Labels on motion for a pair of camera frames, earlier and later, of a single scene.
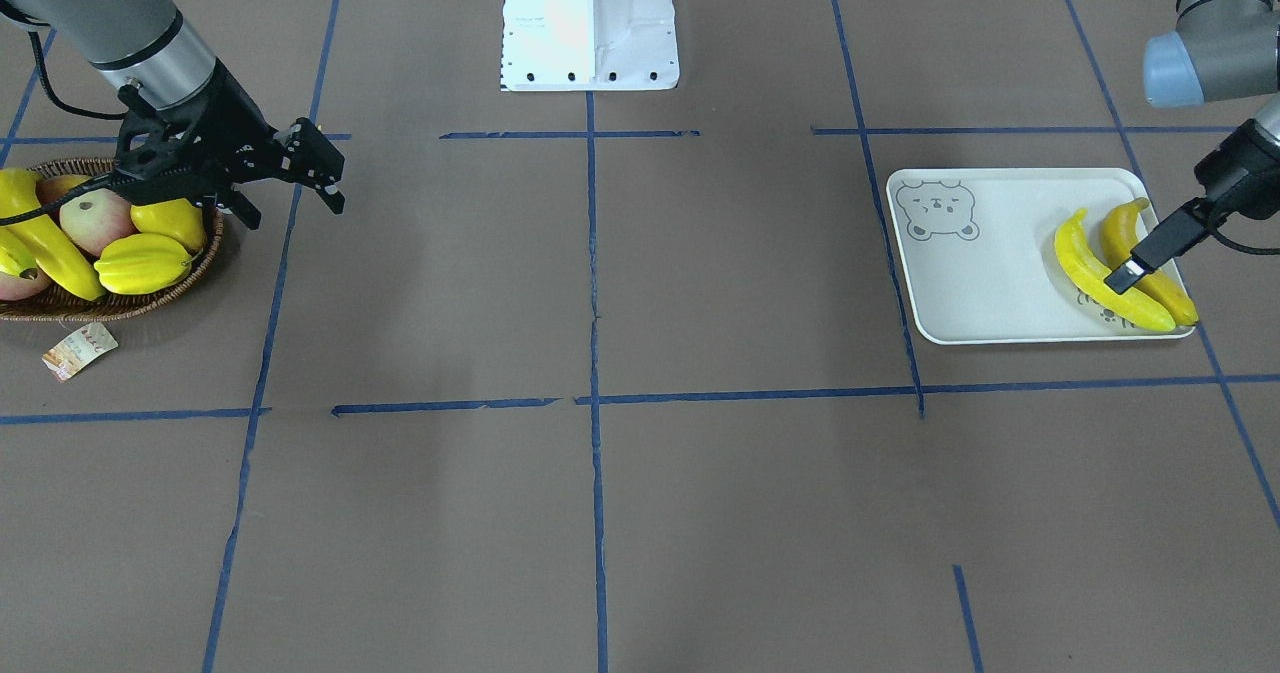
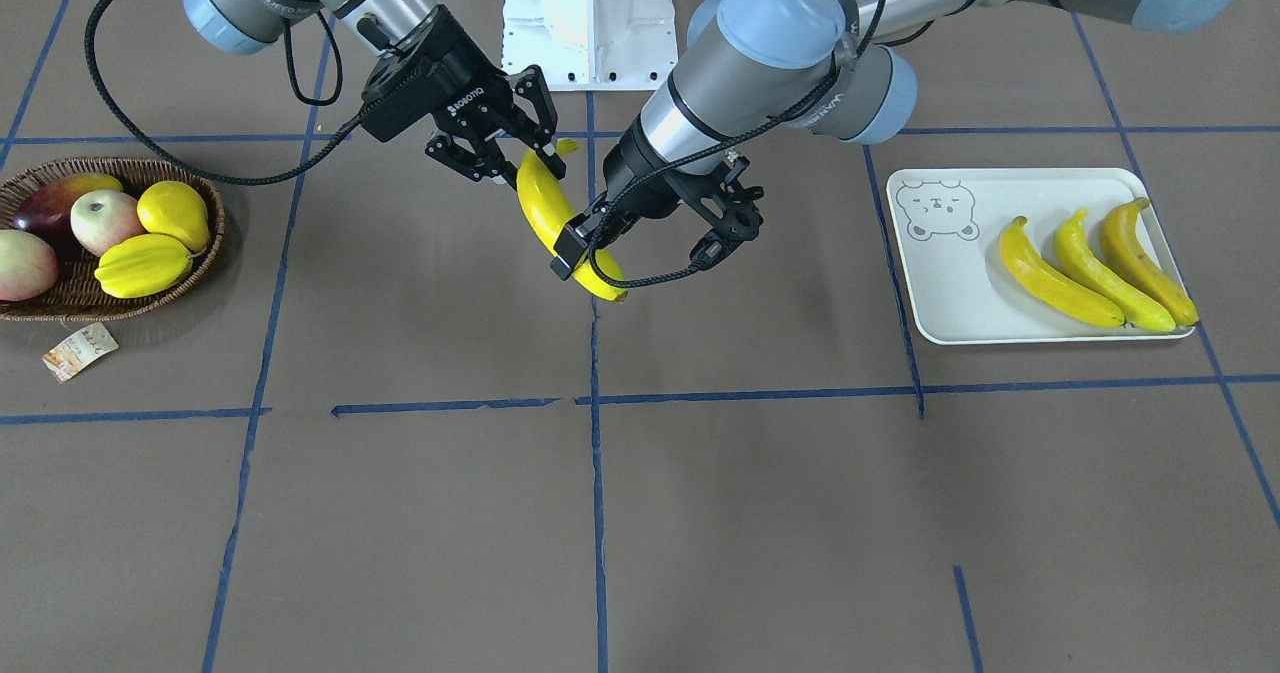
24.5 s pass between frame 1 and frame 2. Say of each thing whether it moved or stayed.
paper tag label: stayed
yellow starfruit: stayed
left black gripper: moved
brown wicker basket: stayed
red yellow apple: moved
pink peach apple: stayed
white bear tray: stayed
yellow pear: stayed
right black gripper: moved
